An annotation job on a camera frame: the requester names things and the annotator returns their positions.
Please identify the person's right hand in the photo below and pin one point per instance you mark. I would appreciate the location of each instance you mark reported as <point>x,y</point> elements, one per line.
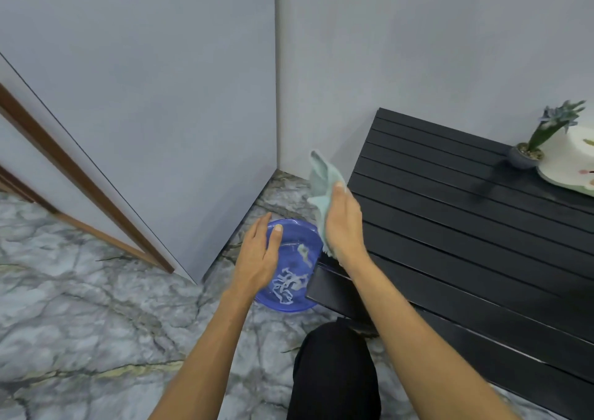
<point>342,229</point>

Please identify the person's left hand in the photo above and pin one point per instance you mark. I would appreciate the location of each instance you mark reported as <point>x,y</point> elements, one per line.
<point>256,262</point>

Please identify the person's left thumb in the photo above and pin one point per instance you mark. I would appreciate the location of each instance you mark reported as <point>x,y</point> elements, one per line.
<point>275,240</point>

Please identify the person's right fingers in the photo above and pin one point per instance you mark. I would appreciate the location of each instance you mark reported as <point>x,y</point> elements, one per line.
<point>341,197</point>

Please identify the light green cleaning cloth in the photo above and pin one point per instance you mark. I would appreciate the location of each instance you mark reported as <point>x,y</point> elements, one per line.
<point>323,187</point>

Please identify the person's left forearm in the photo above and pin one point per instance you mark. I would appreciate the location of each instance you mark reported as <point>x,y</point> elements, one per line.
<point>204,359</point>

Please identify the person's right forearm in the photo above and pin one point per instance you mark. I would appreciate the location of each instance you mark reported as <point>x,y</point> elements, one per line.
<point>417,340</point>

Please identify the blue plastic water basin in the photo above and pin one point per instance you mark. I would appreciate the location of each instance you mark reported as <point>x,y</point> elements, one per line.
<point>297,271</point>

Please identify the black slatted table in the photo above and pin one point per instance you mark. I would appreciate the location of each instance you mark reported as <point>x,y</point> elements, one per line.
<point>464,257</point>

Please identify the person's black trouser leg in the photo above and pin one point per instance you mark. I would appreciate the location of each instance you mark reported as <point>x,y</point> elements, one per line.
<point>333,373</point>

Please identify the potted succulent plant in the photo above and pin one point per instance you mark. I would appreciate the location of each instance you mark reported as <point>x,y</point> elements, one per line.
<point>538,141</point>

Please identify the white round cake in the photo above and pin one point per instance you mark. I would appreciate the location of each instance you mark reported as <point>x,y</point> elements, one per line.
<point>568,159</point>

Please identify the brown wooden door frame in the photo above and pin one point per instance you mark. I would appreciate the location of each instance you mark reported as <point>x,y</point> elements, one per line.
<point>79,178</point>

